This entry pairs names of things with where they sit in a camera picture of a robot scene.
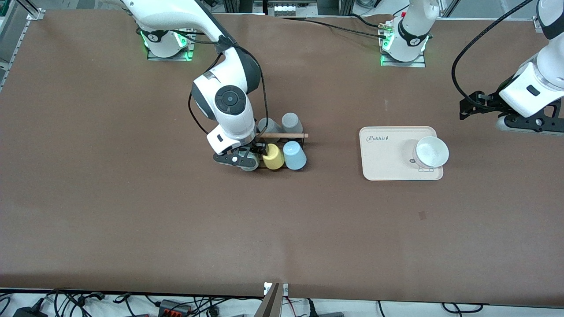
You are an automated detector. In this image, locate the pale green cup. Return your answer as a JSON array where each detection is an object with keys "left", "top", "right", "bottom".
[{"left": 240, "top": 150, "right": 261, "bottom": 172}]

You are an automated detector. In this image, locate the light blue cup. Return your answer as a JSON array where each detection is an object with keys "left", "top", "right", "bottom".
[{"left": 283, "top": 140, "right": 307, "bottom": 171}]

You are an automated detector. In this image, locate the yellow cup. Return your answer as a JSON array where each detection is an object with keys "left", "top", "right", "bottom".
[{"left": 263, "top": 144, "right": 285, "bottom": 170}]

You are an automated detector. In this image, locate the grey cup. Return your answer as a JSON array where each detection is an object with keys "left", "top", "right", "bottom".
[
  {"left": 258, "top": 117, "right": 282, "bottom": 133},
  {"left": 281, "top": 113, "right": 304, "bottom": 134}
]

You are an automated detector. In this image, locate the white bowl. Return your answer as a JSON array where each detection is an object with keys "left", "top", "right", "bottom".
[{"left": 412, "top": 136, "right": 450, "bottom": 170}]

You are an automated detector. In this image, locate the beige tray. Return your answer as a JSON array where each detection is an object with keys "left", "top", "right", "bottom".
[{"left": 359, "top": 126, "right": 444, "bottom": 181}]

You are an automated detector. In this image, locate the black orange power strip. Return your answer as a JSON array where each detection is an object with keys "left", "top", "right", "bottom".
[{"left": 159, "top": 299, "right": 193, "bottom": 316}]

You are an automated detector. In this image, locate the black power adapter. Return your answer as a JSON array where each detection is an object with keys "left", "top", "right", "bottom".
[{"left": 12, "top": 306, "right": 49, "bottom": 317}]

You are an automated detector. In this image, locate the black wire cup rack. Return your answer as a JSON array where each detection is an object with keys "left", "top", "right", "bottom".
[{"left": 253, "top": 131, "right": 309, "bottom": 171}]

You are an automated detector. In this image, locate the black table cable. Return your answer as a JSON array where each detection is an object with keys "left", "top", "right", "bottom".
[
  {"left": 348, "top": 13, "right": 388, "bottom": 29},
  {"left": 282, "top": 17, "right": 384, "bottom": 38}
]

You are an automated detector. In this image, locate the grey metal post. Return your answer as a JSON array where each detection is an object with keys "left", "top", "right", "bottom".
[{"left": 256, "top": 283, "right": 282, "bottom": 317}]

